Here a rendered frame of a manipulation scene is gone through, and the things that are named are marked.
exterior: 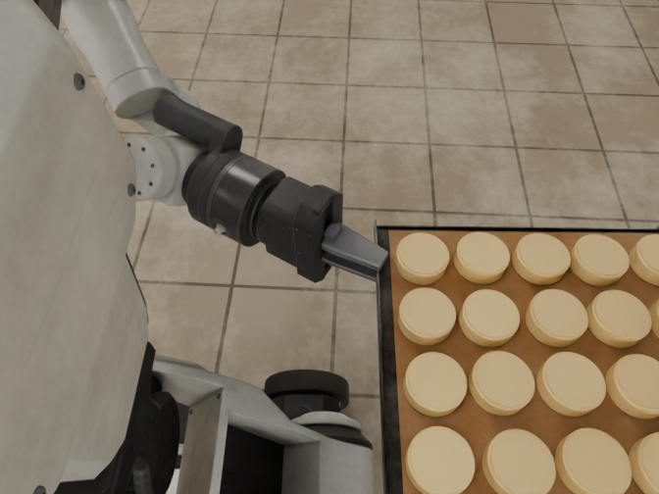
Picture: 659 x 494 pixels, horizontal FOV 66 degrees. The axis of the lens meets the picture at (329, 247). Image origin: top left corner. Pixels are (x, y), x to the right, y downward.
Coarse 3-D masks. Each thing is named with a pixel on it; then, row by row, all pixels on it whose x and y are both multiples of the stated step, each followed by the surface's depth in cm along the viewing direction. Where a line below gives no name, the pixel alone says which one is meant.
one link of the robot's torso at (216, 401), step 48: (192, 384) 55; (240, 384) 57; (192, 432) 58; (240, 432) 60; (288, 432) 62; (336, 432) 70; (192, 480) 54; (240, 480) 58; (288, 480) 64; (336, 480) 65
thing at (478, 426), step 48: (576, 240) 52; (624, 240) 52; (432, 288) 49; (480, 288) 49; (528, 288) 49; (576, 288) 49; (624, 288) 49; (528, 336) 46; (480, 432) 41; (624, 432) 41; (480, 480) 39
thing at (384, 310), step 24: (384, 240) 52; (384, 264) 50; (384, 288) 49; (384, 312) 47; (384, 336) 46; (384, 360) 45; (384, 384) 44; (384, 408) 42; (384, 432) 40; (384, 456) 39; (384, 480) 38
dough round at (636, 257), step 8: (640, 240) 49; (648, 240) 49; (656, 240) 49; (640, 248) 49; (648, 248) 49; (656, 248) 49; (632, 256) 50; (640, 256) 48; (648, 256) 48; (656, 256) 48; (632, 264) 50; (640, 264) 48; (648, 264) 48; (656, 264) 48; (640, 272) 49; (648, 272) 48; (656, 272) 47; (648, 280) 48; (656, 280) 48
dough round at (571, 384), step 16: (560, 352) 43; (544, 368) 42; (560, 368) 42; (576, 368) 42; (592, 368) 42; (544, 384) 42; (560, 384) 41; (576, 384) 41; (592, 384) 41; (544, 400) 42; (560, 400) 41; (576, 400) 41; (592, 400) 41; (576, 416) 41
